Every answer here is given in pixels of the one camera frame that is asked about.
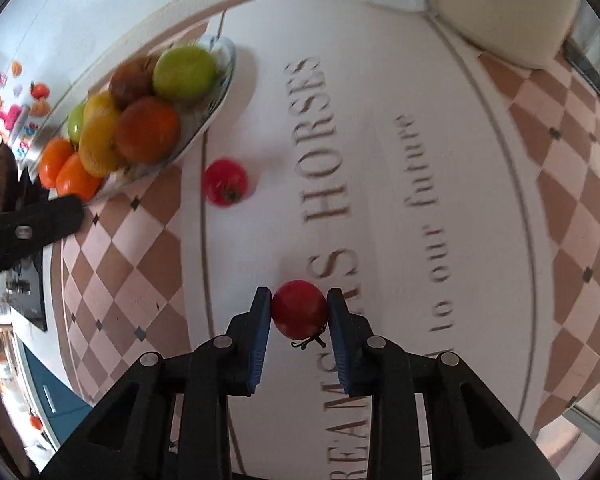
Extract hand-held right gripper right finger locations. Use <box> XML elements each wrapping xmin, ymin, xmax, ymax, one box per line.
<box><xmin>326</xmin><ymin>287</ymin><xmax>561</xmax><ymax>480</ymax></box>

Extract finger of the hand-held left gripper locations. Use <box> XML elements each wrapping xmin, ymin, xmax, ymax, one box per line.
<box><xmin>0</xmin><ymin>194</ymin><xmax>86</xmax><ymax>291</ymax></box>

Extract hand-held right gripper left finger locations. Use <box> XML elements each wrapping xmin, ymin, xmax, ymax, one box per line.
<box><xmin>40</xmin><ymin>286</ymin><xmax>273</xmax><ymax>480</ymax></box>

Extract red cherry tomato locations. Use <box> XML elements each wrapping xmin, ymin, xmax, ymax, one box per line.
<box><xmin>202</xmin><ymin>158</ymin><xmax>249</xmax><ymax>206</ymax></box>
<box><xmin>271</xmin><ymin>280</ymin><xmax>330</xmax><ymax>350</ymax></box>

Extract orange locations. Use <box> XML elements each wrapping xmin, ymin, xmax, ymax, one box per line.
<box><xmin>55</xmin><ymin>153</ymin><xmax>103</xmax><ymax>201</ymax></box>
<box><xmin>38</xmin><ymin>138</ymin><xmax>76</xmax><ymax>189</ymax></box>

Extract yellow citrus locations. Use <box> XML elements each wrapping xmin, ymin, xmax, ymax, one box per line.
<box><xmin>78</xmin><ymin>110</ymin><xmax>126</xmax><ymax>178</ymax></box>
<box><xmin>82</xmin><ymin>91</ymin><xmax>121</xmax><ymax>126</ymax></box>

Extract green apple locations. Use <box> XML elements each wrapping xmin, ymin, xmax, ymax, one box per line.
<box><xmin>152</xmin><ymin>46</ymin><xmax>218</xmax><ymax>102</ymax></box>
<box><xmin>67</xmin><ymin>102</ymin><xmax>88</xmax><ymax>146</ymax></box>

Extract dark red apple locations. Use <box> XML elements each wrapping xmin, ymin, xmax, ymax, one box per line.
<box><xmin>114</xmin><ymin>96</ymin><xmax>182</xmax><ymax>164</ymax></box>

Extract brownish red apple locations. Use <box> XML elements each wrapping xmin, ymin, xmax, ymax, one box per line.
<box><xmin>109</xmin><ymin>55</ymin><xmax>163</xmax><ymax>110</ymax></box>

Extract checkered table mat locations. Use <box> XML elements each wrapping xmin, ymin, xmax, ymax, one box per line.
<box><xmin>50</xmin><ymin>7</ymin><xmax>600</xmax><ymax>480</ymax></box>

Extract cream utensil holder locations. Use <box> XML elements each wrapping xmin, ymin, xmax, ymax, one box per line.
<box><xmin>427</xmin><ymin>0</ymin><xmax>583</xmax><ymax>70</ymax></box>

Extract frosted window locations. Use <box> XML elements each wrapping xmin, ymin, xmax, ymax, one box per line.
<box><xmin>562</xmin><ymin>0</ymin><xmax>600</xmax><ymax>126</ymax></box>

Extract colourful wall sticker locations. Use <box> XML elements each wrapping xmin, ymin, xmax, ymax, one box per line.
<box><xmin>0</xmin><ymin>60</ymin><xmax>53</xmax><ymax>186</ymax></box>

